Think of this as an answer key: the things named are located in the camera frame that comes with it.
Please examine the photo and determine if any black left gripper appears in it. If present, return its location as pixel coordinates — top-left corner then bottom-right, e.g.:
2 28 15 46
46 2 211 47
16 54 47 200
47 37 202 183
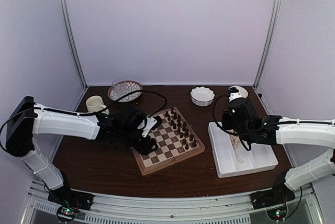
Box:
118 127 159 155

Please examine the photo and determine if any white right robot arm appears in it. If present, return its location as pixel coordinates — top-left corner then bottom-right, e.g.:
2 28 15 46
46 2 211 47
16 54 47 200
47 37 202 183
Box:
220 97 334 204

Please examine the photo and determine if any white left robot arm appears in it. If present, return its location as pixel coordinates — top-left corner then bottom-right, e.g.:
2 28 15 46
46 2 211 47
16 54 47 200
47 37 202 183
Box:
1 96 162 205

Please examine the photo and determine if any pile of white chess pieces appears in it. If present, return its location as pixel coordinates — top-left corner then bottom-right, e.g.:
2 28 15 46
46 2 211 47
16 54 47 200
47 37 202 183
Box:
229 135 240 150

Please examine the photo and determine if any dark chess piece corner rook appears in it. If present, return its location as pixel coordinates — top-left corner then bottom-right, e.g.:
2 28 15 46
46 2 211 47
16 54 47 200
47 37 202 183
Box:
191 140 197 148

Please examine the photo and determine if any dark chess pieces row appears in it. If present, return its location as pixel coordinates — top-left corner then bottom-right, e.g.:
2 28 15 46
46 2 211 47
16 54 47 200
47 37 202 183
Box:
159 107 197 145

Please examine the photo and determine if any wooden chess board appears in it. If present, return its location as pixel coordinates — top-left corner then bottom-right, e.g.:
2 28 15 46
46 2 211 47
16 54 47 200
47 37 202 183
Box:
132 111 205 176

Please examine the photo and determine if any cream round bowl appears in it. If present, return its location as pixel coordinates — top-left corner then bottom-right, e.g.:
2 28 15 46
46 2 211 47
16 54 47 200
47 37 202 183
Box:
238 86 249 98

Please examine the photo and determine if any cream ceramic mug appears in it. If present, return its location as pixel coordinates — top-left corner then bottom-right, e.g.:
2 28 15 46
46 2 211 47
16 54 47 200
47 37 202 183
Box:
86 95 109 115

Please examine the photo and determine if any patterned brown rim plate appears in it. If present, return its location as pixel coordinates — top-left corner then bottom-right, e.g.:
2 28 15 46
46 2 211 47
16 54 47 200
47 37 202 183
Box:
107 80 142 103

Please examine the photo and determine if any clear drinking glass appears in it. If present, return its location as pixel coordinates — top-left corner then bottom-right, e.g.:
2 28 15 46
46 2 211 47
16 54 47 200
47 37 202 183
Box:
112 78 127 98

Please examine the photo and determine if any white scalloped bowl black rim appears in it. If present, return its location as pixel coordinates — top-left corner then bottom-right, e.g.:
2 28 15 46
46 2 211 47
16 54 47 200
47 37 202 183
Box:
190 86 215 107

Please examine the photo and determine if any white plastic divided tray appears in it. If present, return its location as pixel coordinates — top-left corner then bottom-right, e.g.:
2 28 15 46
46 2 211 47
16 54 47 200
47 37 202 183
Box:
208 122 278 178

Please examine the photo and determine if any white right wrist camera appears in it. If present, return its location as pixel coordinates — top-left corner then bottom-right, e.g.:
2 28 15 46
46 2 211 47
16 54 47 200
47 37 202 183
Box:
228 86 242 102

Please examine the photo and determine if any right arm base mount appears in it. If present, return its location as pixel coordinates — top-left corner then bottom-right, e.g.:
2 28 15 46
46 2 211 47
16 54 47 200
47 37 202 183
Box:
250 172 303 223

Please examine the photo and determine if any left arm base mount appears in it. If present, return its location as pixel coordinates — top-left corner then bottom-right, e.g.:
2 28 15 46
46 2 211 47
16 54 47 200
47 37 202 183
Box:
44 172 94 223

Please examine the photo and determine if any right aluminium frame post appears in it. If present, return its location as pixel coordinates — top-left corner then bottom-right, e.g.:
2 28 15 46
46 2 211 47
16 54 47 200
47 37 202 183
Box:
252 0 286 90

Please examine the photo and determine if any aluminium frame post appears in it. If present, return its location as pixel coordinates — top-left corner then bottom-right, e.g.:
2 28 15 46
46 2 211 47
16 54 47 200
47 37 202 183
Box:
252 0 286 90
54 0 88 90

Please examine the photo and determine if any left aluminium frame post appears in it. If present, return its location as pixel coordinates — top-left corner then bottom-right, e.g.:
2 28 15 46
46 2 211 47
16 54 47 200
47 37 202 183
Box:
54 0 88 90

